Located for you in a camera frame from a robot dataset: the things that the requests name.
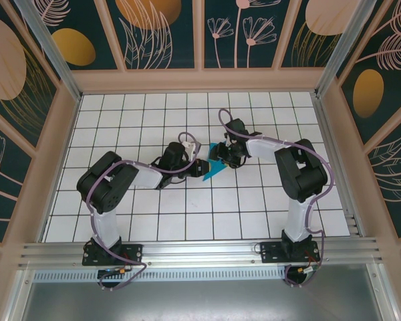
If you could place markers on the aluminium mounting rail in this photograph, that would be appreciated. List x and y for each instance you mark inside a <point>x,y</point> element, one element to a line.
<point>200,250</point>

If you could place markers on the grey metal panel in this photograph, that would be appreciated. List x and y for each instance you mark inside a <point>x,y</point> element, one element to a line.
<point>200,301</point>

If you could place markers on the aluminium frame post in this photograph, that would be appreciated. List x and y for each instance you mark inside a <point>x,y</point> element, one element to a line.
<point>342,50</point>
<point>49,50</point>

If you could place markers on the aluminium side rail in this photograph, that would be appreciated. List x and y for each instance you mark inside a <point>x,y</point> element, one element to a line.
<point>329,133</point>

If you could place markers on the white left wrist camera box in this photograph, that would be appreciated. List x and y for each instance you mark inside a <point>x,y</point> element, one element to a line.
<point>192,147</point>

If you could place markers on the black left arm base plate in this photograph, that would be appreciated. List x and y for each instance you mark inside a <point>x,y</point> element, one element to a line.
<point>133,252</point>

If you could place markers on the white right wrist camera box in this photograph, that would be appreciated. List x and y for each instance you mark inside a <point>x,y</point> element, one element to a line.
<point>227,138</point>

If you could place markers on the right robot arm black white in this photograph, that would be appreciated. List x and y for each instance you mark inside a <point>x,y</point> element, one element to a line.
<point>304,177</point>

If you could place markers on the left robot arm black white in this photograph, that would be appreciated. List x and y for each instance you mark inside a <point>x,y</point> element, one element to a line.
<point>107,184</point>

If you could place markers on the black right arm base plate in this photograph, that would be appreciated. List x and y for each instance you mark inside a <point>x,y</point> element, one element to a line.
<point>270,252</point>

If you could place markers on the blue square paper sheet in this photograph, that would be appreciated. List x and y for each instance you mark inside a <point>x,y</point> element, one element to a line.
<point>214,172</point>

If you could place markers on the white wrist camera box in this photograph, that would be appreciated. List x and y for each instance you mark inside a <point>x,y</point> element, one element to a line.
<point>192,147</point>
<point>227,138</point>

